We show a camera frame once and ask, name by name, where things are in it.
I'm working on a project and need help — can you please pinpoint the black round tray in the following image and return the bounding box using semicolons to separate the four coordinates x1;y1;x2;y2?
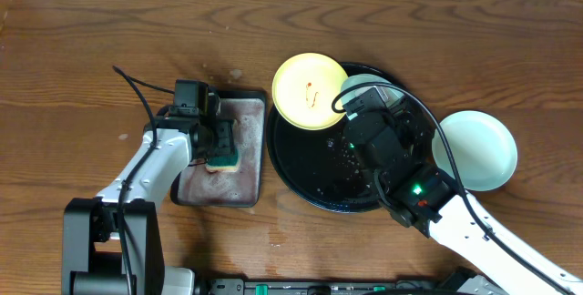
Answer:
265;61;434;214

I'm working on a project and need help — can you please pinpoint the yellow plate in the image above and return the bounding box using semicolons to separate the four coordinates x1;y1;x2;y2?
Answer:
271;53;348;130

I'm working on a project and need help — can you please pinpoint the light blue plate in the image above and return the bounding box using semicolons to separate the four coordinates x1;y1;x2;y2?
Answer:
440;110;518;191
340;74;404;107

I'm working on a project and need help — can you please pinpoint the green yellow sponge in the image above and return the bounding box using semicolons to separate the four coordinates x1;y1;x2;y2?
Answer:
205;153;240;172

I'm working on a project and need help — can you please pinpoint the black rectangular soapy tray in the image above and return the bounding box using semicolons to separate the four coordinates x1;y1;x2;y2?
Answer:
170;90;267;208

